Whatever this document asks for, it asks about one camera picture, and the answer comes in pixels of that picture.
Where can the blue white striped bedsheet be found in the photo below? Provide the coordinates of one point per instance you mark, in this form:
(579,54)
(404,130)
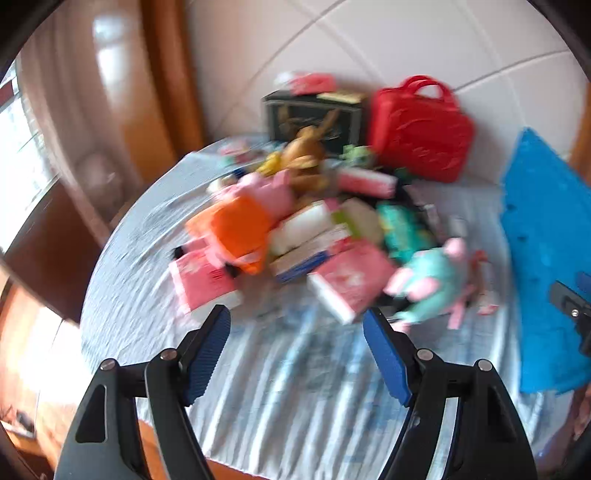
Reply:
(295,369)

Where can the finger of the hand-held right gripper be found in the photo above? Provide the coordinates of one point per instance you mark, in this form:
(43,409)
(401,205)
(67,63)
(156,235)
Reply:
(570,300)

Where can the brown plush bear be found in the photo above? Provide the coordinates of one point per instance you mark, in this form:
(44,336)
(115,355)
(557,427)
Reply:
(302,154)

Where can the blue plastic container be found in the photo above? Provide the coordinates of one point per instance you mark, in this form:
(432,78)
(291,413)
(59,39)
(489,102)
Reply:
(545,221)

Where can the red white box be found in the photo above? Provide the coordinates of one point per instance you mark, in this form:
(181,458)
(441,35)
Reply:
(364,182)

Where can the pink pig plush teal dress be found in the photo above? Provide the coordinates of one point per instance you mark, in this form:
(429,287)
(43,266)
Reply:
(429,277)

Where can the wooden bed frame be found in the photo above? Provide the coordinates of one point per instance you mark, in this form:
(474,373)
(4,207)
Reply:
(171,69)

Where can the red hard carry case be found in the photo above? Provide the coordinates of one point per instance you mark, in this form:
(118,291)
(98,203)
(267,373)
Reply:
(415,134)

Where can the teal soft packet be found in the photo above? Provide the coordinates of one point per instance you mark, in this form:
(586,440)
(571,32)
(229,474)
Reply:
(401,226)

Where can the pale yellow flat box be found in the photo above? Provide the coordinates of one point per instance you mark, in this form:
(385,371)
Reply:
(341,97)

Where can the pink green packet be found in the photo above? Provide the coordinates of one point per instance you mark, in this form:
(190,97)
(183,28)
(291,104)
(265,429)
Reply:
(362,219)

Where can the red packet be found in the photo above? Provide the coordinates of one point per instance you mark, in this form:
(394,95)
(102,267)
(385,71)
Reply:
(311,83)

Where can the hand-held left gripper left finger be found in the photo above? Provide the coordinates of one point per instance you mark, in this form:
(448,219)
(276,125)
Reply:
(207,355)

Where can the small green toy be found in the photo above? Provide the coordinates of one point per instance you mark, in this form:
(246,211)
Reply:
(358,154)

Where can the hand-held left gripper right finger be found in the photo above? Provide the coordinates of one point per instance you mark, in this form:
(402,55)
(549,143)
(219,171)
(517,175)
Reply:
(388,360)

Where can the small yellow toy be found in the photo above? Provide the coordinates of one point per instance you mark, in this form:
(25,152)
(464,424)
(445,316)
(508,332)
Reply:
(270,165)

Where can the sheer curtain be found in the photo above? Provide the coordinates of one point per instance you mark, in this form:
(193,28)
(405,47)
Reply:
(87,92)

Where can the dark wooden cabinet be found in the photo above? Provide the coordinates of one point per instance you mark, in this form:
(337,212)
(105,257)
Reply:
(51,249)

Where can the pink box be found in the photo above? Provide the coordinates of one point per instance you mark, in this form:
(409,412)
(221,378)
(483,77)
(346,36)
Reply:
(198,281)
(351,279)

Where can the black gift box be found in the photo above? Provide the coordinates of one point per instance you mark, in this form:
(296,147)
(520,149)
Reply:
(286,115)

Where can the pink pig plush orange dress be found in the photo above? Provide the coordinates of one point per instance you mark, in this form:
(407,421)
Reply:
(240,226)

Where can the white blue box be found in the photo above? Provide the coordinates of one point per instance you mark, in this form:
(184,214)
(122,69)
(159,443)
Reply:
(295,265)

